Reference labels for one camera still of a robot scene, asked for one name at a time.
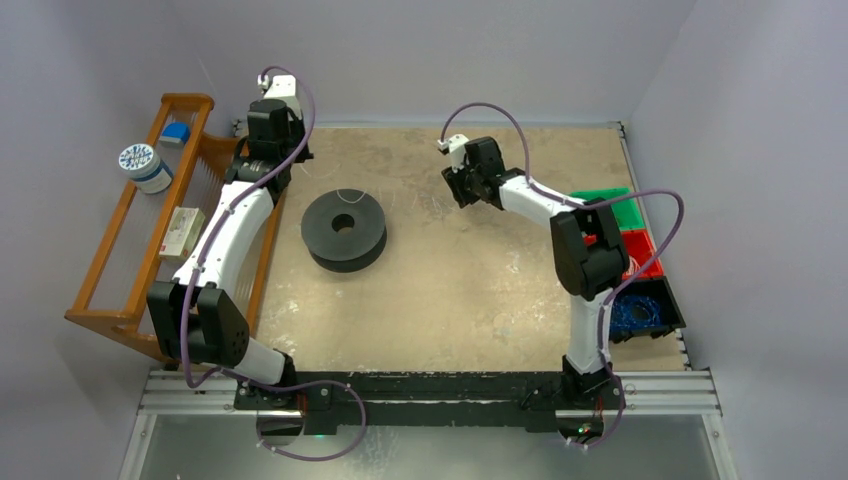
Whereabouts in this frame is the blue white round tin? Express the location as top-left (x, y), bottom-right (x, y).
top-left (117, 143), bottom-right (173, 195)

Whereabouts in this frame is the red plastic bin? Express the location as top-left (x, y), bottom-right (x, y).
top-left (621, 229), bottom-right (664, 280)

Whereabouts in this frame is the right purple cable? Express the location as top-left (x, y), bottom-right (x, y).
top-left (439, 102), bottom-right (686, 452)

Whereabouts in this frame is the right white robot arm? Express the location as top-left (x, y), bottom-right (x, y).
top-left (437, 134), bottom-right (630, 407)

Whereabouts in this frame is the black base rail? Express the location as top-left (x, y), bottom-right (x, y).
top-left (234, 371), bottom-right (625, 438)

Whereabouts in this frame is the blue white small box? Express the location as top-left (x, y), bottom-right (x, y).
top-left (158, 122), bottom-right (191, 148)

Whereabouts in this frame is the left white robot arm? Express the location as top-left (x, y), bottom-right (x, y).
top-left (147, 99), bottom-right (312, 409)

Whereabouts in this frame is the black plastic bin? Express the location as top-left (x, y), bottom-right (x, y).
top-left (609, 277), bottom-right (686, 343)

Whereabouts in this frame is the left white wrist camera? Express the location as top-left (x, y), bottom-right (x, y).
top-left (257, 74), bottom-right (300, 110)

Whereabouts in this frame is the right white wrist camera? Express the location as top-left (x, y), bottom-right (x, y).
top-left (437, 134), bottom-right (469, 173)

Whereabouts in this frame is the aluminium frame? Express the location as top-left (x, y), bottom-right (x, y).
top-left (138, 370), bottom-right (738, 479)

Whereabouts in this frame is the green plastic bin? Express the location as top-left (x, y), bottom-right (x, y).
top-left (570, 186), bottom-right (645, 231)

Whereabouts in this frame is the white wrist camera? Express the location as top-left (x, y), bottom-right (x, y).
top-left (257, 74), bottom-right (300, 110)
top-left (437, 134), bottom-right (469, 173)

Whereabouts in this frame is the white red carton box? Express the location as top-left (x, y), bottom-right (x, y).
top-left (158, 207), bottom-right (205, 262)

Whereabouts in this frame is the black cable spool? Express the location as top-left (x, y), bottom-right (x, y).
top-left (301, 189), bottom-right (388, 273)

